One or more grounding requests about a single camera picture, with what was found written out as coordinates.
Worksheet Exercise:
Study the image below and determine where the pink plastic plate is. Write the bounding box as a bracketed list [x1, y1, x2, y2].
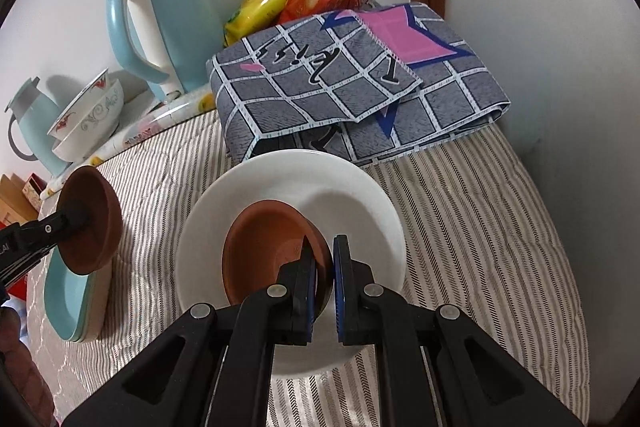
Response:
[93, 261, 113, 322]

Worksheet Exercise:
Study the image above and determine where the person's left hand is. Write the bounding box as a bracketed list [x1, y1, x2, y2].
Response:
[1, 307, 55, 426]

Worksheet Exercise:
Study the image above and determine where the brown cardboard box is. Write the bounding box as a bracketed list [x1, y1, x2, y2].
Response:
[0, 174, 38, 227]

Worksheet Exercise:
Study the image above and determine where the light blue thermos jug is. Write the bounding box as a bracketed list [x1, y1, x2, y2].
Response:
[4, 77, 68, 176]

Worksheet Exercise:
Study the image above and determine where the blue plastic plate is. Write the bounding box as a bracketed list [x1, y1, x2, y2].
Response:
[43, 248, 89, 343]

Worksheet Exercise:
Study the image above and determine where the grey checked folded cloth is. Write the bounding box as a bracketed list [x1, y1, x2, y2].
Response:
[206, 2, 510, 166]

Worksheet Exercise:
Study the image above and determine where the light blue electric kettle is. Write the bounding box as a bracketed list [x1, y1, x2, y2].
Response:
[106, 0, 224, 102]

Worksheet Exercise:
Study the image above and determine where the floral white bowl upper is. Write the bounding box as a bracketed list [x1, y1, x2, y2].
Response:
[47, 68, 110, 140]

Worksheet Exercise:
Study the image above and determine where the white patterned bowl lower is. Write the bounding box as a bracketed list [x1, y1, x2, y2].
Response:
[52, 79, 124, 162]

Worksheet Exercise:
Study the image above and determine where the red box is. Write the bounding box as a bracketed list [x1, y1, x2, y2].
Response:
[8, 277, 27, 301]

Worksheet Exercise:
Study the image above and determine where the green plastic plate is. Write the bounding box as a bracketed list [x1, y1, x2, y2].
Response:
[72, 273, 103, 343]

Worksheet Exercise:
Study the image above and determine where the rolled fruit-print sheet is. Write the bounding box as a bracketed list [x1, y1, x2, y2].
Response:
[40, 84, 216, 202]

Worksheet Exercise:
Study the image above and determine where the patterned brown book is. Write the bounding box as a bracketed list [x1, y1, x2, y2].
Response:
[22, 173, 47, 212]

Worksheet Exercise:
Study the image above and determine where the brown clay bowl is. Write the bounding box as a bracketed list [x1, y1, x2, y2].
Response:
[58, 166, 122, 275]
[221, 199, 334, 315]

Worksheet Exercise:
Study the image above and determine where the striped quilted table cover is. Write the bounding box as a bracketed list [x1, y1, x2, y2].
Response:
[27, 112, 590, 419]

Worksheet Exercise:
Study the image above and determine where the large white bowl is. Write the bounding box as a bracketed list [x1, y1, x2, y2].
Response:
[174, 148, 407, 381]

